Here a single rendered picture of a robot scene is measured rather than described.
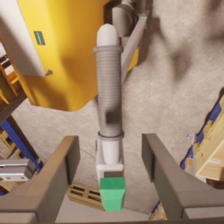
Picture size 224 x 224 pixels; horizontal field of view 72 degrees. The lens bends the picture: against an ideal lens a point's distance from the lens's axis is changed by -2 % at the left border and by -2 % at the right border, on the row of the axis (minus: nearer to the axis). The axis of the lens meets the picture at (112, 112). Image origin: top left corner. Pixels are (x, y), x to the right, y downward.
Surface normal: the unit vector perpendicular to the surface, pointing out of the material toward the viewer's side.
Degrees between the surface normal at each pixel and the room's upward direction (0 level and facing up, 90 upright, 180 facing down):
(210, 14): 0
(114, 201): 16
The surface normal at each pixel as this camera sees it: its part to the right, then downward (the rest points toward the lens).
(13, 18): -0.26, 0.67
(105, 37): -0.26, 0.33
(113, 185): -0.02, -0.72
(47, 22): -0.01, 0.70
